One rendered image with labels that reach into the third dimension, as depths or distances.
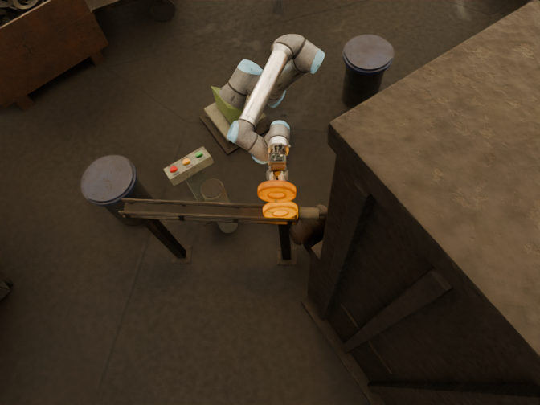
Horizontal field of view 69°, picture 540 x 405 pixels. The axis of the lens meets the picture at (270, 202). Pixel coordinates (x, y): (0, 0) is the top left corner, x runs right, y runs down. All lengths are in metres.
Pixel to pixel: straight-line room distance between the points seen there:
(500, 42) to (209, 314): 1.98
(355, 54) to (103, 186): 1.72
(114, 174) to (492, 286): 2.07
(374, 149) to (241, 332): 1.82
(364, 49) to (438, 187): 2.12
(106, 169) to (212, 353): 1.20
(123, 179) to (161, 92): 1.07
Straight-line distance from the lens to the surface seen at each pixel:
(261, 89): 1.88
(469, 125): 0.73
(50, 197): 3.07
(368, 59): 2.66
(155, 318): 2.48
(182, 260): 2.50
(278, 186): 1.49
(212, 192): 2.04
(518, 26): 0.91
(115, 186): 2.34
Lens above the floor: 2.31
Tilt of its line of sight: 65 degrees down
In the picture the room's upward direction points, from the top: 10 degrees counter-clockwise
